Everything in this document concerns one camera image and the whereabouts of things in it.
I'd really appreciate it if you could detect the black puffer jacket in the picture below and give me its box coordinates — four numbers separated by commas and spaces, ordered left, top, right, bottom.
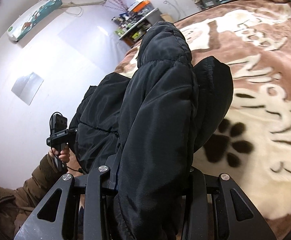
69, 22, 233, 239

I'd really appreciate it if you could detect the left brown sleeve forearm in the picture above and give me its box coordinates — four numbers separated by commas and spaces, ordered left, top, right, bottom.
0, 153, 66, 239

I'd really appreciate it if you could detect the person's left hand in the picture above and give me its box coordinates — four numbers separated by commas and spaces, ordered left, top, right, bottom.
48, 145, 70, 163

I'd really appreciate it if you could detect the cluttered shelf unit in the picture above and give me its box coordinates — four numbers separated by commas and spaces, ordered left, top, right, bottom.
113, 8, 163, 48

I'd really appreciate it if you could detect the brown paw print blanket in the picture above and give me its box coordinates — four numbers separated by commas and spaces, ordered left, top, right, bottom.
116, 0, 291, 239

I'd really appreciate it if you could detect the orange lidded box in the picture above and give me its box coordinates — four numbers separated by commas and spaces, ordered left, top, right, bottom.
132, 0, 150, 12

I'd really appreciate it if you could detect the paper sheet on wall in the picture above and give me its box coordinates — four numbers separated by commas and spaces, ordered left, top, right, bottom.
11, 72, 43, 106

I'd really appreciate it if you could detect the wall air conditioner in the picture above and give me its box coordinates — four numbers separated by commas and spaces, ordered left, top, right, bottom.
7, 0, 62, 42

